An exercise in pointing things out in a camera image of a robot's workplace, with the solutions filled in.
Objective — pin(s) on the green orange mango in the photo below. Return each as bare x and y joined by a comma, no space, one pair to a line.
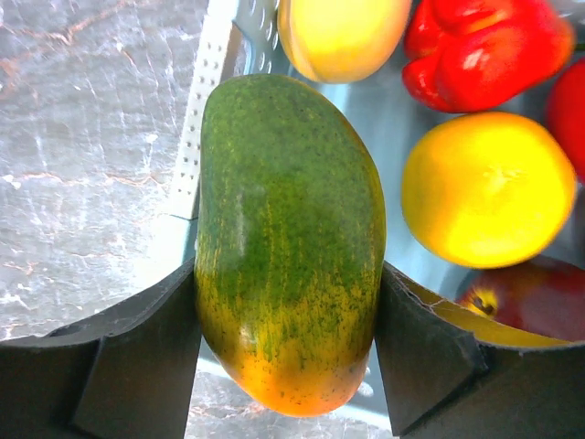
291,237

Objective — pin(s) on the red apple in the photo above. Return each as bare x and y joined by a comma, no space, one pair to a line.
565,116

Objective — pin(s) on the red bell pepper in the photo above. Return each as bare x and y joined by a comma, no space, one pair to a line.
470,56

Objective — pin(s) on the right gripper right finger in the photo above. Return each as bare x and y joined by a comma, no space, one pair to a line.
449,373

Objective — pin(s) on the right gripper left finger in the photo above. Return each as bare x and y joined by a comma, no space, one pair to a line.
126,372

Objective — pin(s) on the small yellow fruit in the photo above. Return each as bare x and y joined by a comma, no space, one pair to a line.
340,41

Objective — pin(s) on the dark red purple fruit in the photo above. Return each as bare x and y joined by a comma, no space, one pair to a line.
543,296

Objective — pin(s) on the yellow green round fruit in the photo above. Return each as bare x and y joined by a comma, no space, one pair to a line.
487,190

